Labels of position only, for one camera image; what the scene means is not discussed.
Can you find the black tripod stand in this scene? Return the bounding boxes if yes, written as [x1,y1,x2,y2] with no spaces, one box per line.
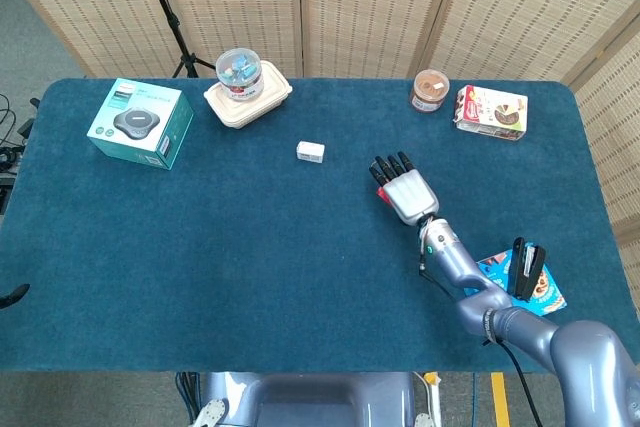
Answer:
[133,0,217,79]

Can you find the black cable bundle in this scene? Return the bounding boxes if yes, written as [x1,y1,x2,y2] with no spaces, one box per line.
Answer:
[0,94,41,213]

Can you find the black stapler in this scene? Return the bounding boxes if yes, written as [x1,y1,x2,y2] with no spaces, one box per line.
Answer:
[507,236,547,302]

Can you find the yellow floor tape strip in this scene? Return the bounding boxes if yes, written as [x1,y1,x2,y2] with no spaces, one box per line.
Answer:
[490,372,511,427]

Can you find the bamboo folding screen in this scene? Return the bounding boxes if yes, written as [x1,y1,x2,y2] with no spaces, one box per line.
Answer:
[0,0,640,298]

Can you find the brown chocolate spread jar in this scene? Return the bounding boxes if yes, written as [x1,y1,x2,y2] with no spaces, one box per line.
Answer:
[410,68,451,113]

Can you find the clear jar of clips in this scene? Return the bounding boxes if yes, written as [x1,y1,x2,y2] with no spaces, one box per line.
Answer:
[215,48,265,102]

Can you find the silver robot torso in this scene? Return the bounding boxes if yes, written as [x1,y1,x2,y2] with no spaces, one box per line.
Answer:
[192,371,436,427]

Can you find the white cake snack box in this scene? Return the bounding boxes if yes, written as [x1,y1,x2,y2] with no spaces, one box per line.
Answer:
[453,84,529,142]

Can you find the beige lidded food container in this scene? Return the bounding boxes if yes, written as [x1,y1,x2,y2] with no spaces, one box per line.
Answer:
[203,60,294,130]

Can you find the small white box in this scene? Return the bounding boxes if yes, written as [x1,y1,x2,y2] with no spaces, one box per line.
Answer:
[295,141,326,164]

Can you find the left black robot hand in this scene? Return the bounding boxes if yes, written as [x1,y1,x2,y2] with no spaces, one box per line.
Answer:
[0,283,31,311]

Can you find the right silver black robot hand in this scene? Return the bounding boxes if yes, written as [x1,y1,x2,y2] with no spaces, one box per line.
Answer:
[368,150,441,227]

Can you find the blue table cloth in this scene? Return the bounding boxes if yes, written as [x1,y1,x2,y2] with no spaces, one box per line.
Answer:
[0,77,640,374]

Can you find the blue cookie box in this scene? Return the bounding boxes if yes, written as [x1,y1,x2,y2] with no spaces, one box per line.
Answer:
[463,249,568,318]

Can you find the white power cable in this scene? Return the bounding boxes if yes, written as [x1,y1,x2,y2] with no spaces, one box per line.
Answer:
[412,371,442,427]

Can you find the teal speaker product box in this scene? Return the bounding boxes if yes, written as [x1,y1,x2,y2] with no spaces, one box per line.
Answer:
[86,77,195,171]

